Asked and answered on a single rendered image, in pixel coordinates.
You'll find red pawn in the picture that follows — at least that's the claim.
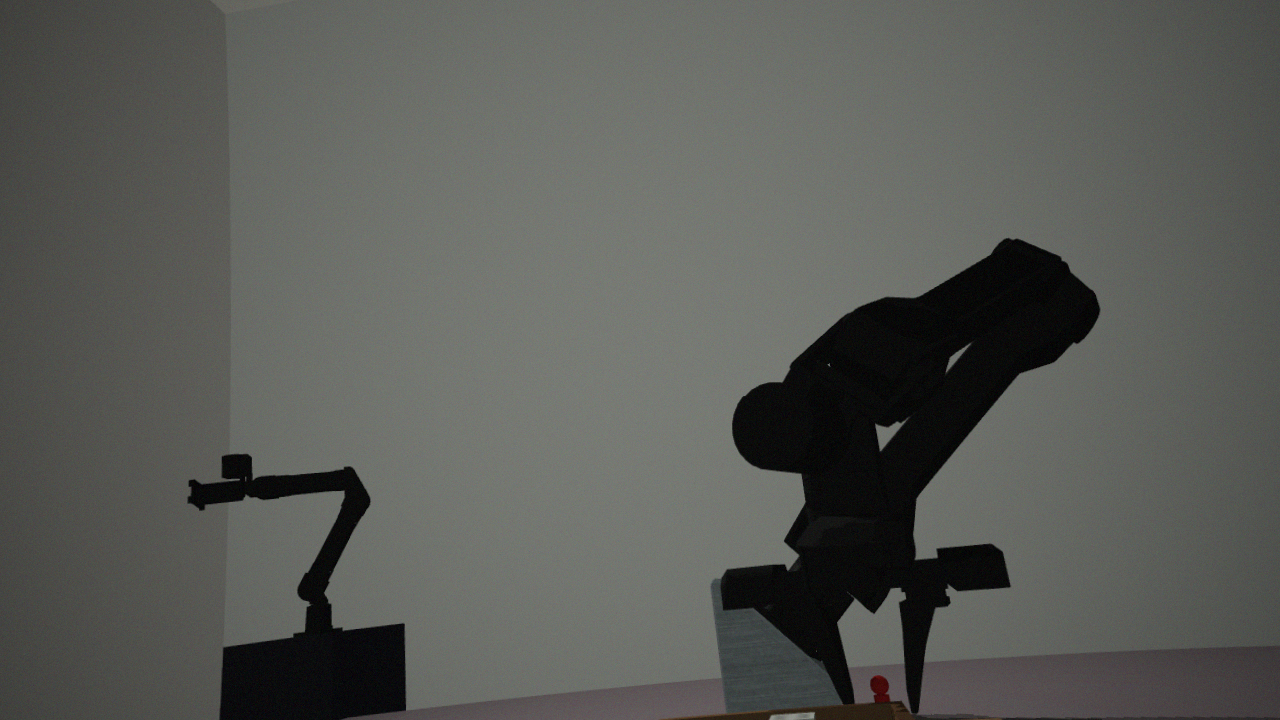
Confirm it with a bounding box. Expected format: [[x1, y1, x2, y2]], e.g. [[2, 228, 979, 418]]
[[870, 675, 891, 703]]

